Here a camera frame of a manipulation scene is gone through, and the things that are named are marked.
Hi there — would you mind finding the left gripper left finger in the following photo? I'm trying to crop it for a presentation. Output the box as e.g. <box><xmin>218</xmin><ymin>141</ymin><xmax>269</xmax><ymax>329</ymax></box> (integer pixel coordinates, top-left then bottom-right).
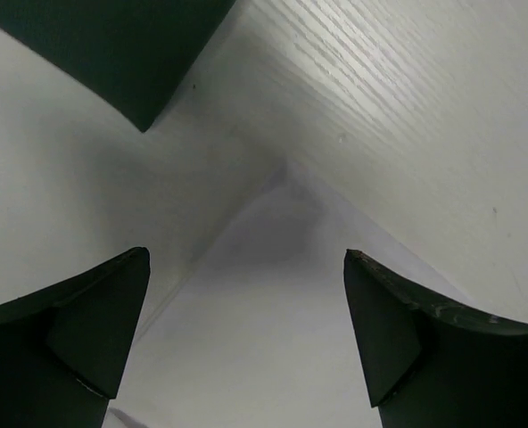
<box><xmin>0</xmin><ymin>247</ymin><xmax>150</xmax><ymax>427</ymax></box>

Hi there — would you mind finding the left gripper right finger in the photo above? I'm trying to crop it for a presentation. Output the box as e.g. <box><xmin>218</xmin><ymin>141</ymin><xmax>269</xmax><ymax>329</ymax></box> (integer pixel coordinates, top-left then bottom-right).
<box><xmin>343</xmin><ymin>250</ymin><xmax>528</xmax><ymax>427</ymax></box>

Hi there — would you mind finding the white t shirt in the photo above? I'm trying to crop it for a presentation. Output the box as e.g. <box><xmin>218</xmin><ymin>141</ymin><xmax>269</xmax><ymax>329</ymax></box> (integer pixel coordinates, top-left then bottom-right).
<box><xmin>105</xmin><ymin>162</ymin><xmax>470</xmax><ymax>428</ymax></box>

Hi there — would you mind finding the folded dark green t shirt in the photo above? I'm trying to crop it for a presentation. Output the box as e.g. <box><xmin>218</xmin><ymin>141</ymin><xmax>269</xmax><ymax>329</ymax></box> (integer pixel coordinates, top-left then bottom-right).
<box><xmin>0</xmin><ymin>0</ymin><xmax>234</xmax><ymax>132</ymax></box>

